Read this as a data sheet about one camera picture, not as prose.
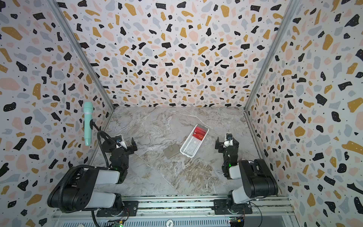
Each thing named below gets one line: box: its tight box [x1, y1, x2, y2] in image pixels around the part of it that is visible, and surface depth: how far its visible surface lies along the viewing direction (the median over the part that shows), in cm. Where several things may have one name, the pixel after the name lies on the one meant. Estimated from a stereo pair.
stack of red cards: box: [192, 126, 208, 141], surface depth 105 cm
